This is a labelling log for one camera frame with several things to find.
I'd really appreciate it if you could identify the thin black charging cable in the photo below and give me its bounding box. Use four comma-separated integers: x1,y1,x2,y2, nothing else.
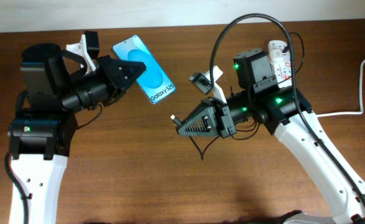
169,30,305,161

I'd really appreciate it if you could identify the blue Galaxy S25 smartphone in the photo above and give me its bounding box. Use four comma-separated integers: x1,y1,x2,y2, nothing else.
111,35,177,105

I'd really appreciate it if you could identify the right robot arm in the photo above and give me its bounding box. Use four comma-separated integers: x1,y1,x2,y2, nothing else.
176,49,365,223

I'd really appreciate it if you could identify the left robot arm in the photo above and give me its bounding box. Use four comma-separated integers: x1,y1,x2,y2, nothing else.
4,43,146,223

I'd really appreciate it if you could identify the white USB charger adapter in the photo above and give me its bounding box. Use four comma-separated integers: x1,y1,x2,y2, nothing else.
268,40,290,65

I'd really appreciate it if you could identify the white power strip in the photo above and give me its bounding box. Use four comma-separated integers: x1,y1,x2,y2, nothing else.
267,40,296,88

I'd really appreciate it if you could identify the white power strip cord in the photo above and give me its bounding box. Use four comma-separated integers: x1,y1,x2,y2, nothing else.
315,54,365,118

